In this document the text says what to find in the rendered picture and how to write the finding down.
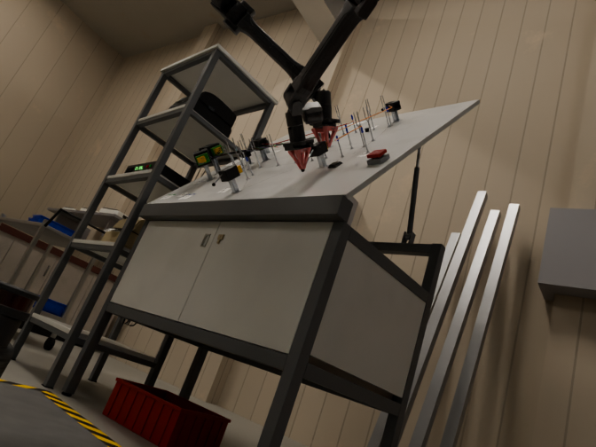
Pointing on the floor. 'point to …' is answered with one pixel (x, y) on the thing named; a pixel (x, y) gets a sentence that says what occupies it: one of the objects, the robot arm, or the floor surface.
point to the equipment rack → (193, 121)
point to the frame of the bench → (293, 376)
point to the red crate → (164, 416)
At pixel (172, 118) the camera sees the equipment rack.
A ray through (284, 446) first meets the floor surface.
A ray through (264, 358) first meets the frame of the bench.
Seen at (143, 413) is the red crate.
